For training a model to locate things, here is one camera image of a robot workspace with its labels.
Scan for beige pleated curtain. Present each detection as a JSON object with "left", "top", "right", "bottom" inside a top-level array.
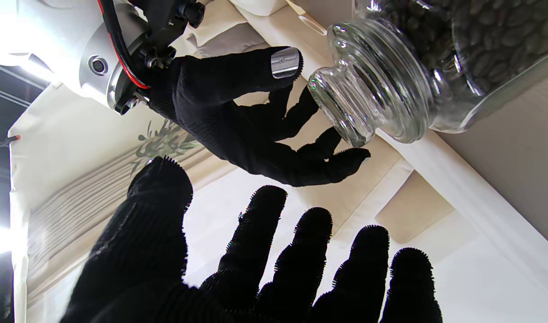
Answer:
[{"left": 27, "top": 144, "right": 238, "bottom": 310}]

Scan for red black right arm cables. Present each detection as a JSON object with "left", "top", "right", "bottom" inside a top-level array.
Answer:
[{"left": 96, "top": 0, "right": 151, "bottom": 90}]

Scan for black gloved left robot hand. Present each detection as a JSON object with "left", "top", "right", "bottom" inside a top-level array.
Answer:
[{"left": 61, "top": 156, "right": 443, "bottom": 323}]

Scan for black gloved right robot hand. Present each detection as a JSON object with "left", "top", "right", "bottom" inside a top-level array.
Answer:
[{"left": 146, "top": 46, "right": 371, "bottom": 187}]

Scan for clear glass jar lid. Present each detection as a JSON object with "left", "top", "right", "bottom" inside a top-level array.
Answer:
[{"left": 307, "top": 20, "right": 436, "bottom": 148}]

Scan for tall green leafy plant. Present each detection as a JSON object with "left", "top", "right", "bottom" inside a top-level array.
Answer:
[{"left": 132, "top": 119, "right": 200, "bottom": 173}]

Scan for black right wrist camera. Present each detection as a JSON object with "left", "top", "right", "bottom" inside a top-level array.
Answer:
[{"left": 130, "top": 0, "right": 207, "bottom": 70}]

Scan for glass jar of coffee beans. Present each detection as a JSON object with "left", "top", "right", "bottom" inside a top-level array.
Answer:
[{"left": 355, "top": 0, "right": 548, "bottom": 134}]

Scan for grey sofa cushion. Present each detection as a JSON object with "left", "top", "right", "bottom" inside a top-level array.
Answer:
[{"left": 186, "top": 31, "right": 267, "bottom": 59}]

